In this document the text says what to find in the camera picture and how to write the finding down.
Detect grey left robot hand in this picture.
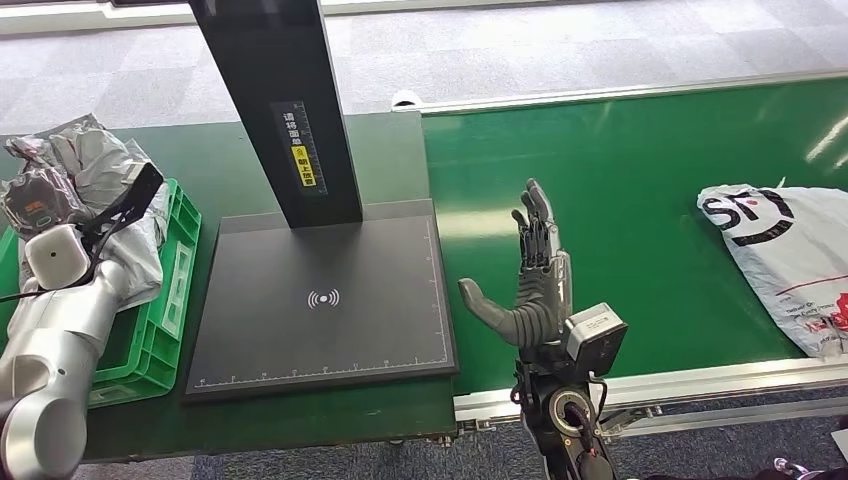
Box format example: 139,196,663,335
82,163,165,248

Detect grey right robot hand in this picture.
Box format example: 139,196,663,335
458,177,575,352

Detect white courier bag red print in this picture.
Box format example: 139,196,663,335
0,113,155,241

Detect green conveyor belt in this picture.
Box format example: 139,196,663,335
422,76,848,397

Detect crumpled white grey courier bag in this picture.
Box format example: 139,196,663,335
92,192,171,313

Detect green plastic crate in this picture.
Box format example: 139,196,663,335
0,177,204,409

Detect black yellow column label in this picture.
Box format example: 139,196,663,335
269,100,329,198

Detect black scanner column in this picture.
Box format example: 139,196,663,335
186,0,364,231

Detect white courier bag black letters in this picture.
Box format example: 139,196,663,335
696,183,848,360

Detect dark red floor object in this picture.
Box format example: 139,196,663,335
758,458,848,480

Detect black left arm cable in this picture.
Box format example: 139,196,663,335
0,210,128,306

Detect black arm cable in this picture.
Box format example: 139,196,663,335
585,372,610,429
0,210,128,306

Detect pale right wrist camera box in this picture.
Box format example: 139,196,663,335
563,302,629,380

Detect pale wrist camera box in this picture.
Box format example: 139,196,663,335
24,223,91,291
563,302,629,380

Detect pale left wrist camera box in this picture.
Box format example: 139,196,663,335
24,223,91,291

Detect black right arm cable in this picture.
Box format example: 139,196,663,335
585,372,610,429

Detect white floor cable duct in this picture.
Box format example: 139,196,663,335
0,0,578,36

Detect black scanner base plate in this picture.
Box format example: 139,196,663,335
184,199,460,403

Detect wide aluminium conveyor rail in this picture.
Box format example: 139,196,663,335
455,354,848,425

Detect aluminium conveyor frame beam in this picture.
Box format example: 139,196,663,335
599,397,848,442

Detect thin aluminium conveyor rail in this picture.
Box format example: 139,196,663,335
392,67,848,115

